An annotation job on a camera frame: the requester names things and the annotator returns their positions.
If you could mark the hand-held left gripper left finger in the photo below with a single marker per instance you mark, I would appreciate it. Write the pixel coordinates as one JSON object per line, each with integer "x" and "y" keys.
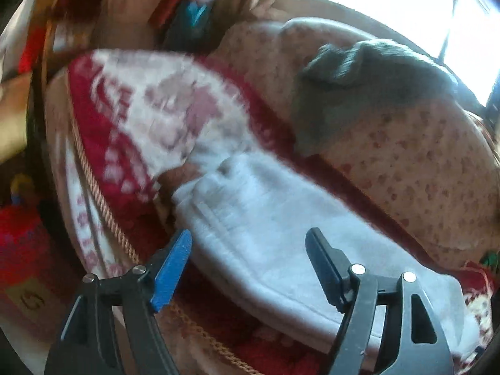
{"x": 172, "y": 269}

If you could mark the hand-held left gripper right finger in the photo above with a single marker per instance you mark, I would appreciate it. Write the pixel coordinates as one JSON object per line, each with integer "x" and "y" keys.
{"x": 325, "y": 269}

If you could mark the light grey fleece pants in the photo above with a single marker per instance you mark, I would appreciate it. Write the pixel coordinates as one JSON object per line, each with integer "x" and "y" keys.
{"x": 258, "y": 238}

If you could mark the red and white patterned blanket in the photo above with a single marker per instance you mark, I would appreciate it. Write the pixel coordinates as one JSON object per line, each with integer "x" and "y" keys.
{"x": 148, "y": 125}

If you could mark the red toy box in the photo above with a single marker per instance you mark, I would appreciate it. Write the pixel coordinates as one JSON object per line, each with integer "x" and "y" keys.
{"x": 23, "y": 258}

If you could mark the dark grey cloth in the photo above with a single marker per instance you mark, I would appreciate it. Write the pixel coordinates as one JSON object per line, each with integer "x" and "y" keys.
{"x": 363, "y": 86}

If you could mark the teal object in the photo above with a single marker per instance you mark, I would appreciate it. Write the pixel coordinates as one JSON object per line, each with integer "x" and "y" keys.
{"x": 193, "y": 13}

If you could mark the window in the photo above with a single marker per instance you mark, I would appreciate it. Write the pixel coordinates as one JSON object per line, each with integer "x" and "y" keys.
{"x": 398, "y": 15}

